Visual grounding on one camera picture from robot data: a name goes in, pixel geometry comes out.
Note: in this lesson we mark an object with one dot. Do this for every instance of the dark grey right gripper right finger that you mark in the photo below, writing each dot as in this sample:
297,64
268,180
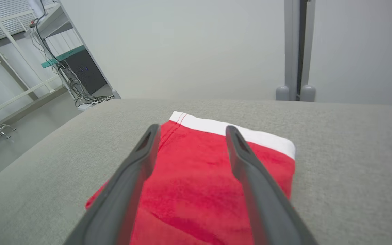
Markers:
267,211

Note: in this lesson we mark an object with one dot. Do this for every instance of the grey desk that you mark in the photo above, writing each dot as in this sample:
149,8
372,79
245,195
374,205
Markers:
54,22

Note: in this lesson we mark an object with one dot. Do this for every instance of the grey fabric sofa surface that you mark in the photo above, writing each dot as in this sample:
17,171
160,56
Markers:
352,153

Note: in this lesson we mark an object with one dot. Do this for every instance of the grey partition joint post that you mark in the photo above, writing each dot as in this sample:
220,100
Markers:
290,51

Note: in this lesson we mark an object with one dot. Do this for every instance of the grey partition end post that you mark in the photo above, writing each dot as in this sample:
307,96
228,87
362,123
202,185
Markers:
116,94

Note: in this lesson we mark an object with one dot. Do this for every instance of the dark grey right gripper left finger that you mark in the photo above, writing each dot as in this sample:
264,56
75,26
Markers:
121,204

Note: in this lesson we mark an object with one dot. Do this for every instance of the teal shelf board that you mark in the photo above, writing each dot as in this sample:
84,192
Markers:
63,56

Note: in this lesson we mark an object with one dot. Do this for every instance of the black computer tower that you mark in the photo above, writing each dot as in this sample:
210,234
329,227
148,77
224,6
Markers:
87,75

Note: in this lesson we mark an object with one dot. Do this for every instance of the red garment with white trim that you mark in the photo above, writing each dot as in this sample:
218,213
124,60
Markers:
196,190

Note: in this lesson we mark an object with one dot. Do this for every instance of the white metal frame railing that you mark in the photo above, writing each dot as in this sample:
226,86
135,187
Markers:
8,66

